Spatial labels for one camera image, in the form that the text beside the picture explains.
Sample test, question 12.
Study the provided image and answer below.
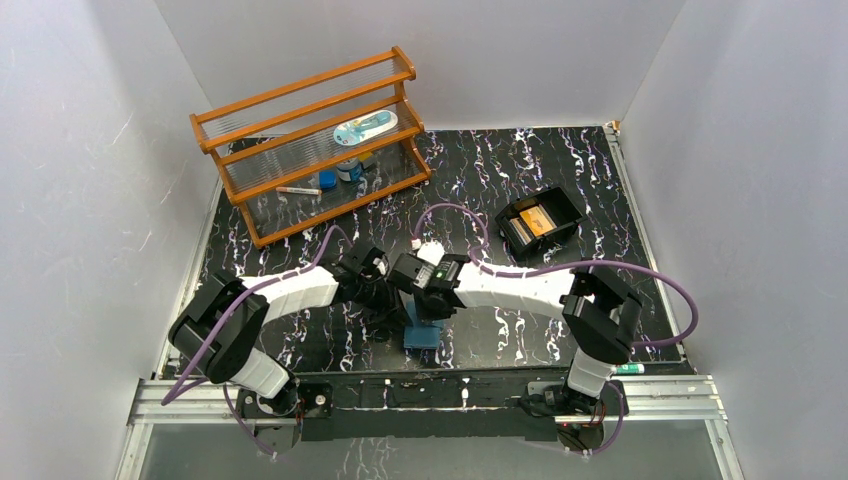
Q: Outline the blue card holder wallet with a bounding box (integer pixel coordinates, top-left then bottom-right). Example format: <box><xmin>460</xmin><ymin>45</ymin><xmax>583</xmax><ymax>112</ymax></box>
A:
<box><xmin>403</xmin><ymin>300</ymin><xmax>445</xmax><ymax>350</ymax></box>

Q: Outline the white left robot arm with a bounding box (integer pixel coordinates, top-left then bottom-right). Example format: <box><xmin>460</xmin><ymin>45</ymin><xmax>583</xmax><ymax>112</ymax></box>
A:
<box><xmin>168</xmin><ymin>240</ymin><xmax>408</xmax><ymax>416</ymax></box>

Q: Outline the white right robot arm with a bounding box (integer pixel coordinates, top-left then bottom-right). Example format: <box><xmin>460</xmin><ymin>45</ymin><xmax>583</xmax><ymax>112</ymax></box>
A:
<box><xmin>387</xmin><ymin>242</ymin><xmax>642</xmax><ymax>416</ymax></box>

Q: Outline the orange card in tray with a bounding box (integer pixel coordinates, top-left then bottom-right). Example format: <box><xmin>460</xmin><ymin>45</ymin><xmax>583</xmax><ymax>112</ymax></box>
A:
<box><xmin>520</xmin><ymin>204</ymin><xmax>556</xmax><ymax>237</ymax></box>

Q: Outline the black card tray box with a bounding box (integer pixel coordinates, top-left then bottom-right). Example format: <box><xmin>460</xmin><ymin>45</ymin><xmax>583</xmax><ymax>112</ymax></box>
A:
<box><xmin>495</xmin><ymin>186</ymin><xmax>586</xmax><ymax>262</ymax></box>

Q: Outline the blue small box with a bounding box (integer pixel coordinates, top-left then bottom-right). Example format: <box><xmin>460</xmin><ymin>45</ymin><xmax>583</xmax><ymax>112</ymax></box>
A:
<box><xmin>318</xmin><ymin>170</ymin><xmax>338</xmax><ymax>191</ymax></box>

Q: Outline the small blue lidded jar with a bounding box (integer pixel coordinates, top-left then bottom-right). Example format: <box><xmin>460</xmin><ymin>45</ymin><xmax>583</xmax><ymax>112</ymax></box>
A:
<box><xmin>335</xmin><ymin>157</ymin><xmax>363</xmax><ymax>183</ymax></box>

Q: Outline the white orange marker pen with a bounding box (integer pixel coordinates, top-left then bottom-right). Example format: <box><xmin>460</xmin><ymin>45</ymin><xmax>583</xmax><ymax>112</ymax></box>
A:
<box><xmin>275</xmin><ymin>186</ymin><xmax>323</xmax><ymax>196</ymax></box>

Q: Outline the orange wooden shelf rack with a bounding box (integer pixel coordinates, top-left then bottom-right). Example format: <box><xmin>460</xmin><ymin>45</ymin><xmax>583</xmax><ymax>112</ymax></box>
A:
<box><xmin>189</xmin><ymin>46</ymin><xmax>432</xmax><ymax>247</ymax></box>

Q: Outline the white blue packaged item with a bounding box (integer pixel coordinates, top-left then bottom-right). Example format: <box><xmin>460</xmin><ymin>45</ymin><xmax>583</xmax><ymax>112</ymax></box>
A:
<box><xmin>332</xmin><ymin>109</ymin><xmax>398</xmax><ymax>147</ymax></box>

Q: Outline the green white marker pen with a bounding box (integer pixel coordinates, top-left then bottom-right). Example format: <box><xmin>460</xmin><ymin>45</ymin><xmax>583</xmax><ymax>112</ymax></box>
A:
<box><xmin>616</xmin><ymin>363</ymin><xmax>646</xmax><ymax>375</ymax></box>

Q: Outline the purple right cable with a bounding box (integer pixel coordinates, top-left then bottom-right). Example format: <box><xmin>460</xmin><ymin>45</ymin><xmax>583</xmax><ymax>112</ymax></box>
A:
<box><xmin>411</xmin><ymin>203</ymin><xmax>700</xmax><ymax>349</ymax></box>

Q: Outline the purple cable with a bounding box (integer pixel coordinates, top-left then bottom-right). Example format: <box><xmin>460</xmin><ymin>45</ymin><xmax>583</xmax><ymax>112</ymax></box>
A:
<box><xmin>411</xmin><ymin>203</ymin><xmax>700</xmax><ymax>349</ymax></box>
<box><xmin>160</xmin><ymin>225</ymin><xmax>356</xmax><ymax>407</ymax></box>

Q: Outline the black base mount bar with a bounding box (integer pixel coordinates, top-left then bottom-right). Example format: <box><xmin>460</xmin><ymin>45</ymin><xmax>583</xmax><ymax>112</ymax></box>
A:
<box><xmin>235</xmin><ymin>366</ymin><xmax>630</xmax><ymax>449</ymax></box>

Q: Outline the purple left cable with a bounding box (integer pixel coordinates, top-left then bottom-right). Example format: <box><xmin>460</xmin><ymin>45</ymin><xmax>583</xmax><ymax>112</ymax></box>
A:
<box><xmin>160</xmin><ymin>225</ymin><xmax>356</xmax><ymax>407</ymax></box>

